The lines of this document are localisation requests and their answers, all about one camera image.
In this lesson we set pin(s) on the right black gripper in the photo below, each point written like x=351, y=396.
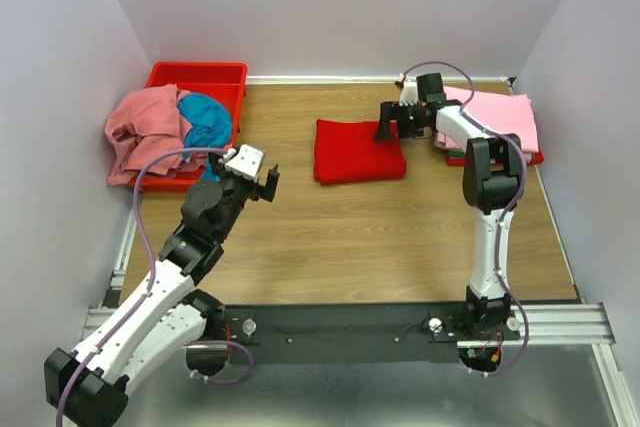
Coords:
x=400, y=121

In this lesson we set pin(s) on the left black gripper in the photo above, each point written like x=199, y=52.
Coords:
x=263, y=187

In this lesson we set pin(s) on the red t shirt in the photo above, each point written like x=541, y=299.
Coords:
x=346, y=152

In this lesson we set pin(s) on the dusty pink t shirt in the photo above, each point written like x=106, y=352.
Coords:
x=146, y=124

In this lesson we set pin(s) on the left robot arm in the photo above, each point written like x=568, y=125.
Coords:
x=92, y=384

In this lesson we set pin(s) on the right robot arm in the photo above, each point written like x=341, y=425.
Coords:
x=494, y=177

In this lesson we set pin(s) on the blue t shirt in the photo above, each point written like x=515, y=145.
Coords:
x=205, y=122

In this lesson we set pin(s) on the folded light pink shirt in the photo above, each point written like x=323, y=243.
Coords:
x=506, y=114

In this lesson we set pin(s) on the red plastic bin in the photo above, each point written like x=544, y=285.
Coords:
x=225, y=82

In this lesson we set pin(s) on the folded red shirt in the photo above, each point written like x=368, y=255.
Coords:
x=532, y=159

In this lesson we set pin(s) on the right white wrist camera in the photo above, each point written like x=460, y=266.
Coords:
x=408, y=91

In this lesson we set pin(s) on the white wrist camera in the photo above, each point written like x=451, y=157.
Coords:
x=244, y=161
x=408, y=91

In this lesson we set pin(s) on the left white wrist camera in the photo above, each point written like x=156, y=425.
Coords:
x=244, y=161

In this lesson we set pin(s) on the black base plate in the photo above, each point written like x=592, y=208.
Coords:
x=438, y=332

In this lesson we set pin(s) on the aluminium frame rail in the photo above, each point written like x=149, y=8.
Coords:
x=540, y=324

